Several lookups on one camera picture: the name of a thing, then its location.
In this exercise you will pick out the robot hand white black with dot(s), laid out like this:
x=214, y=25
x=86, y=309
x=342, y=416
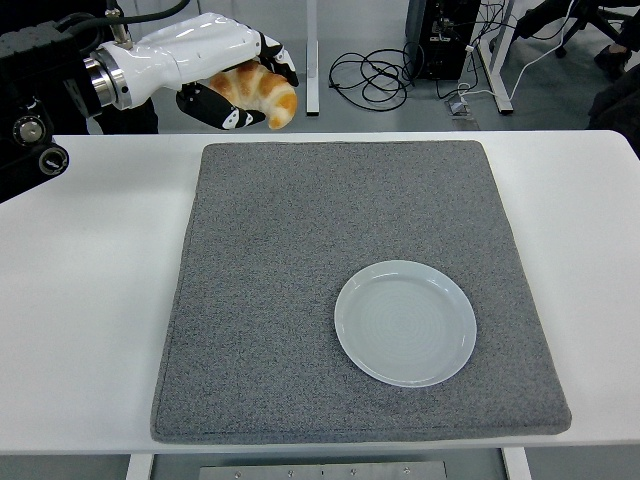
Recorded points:
x=175, y=55

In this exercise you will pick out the black office chair base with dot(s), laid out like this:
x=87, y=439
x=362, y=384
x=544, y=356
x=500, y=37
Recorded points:
x=600, y=15

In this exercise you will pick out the grey metal plate with screws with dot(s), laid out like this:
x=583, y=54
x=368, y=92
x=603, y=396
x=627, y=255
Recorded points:
x=320, y=471

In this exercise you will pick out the black computer tower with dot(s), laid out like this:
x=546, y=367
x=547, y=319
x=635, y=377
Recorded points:
x=440, y=45

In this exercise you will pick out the seated person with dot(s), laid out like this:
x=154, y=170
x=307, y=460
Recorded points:
x=615, y=105

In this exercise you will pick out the grey fabric mat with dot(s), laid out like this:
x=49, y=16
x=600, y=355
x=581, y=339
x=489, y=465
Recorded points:
x=300, y=200

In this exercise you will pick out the metal floor socket box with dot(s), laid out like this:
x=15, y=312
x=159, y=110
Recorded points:
x=457, y=107

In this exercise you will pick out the pale grey round plate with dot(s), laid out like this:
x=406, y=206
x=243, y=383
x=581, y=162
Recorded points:
x=405, y=325

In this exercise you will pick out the golden croissant bread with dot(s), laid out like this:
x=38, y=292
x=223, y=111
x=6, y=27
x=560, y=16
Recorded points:
x=270, y=92

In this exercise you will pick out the white table leg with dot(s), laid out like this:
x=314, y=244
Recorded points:
x=139, y=469
x=517, y=467

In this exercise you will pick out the person in dark clothing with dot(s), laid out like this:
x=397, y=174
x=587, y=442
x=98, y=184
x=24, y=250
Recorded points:
x=142, y=120

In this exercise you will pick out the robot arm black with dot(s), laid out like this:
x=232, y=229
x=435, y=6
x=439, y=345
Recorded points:
x=30, y=65

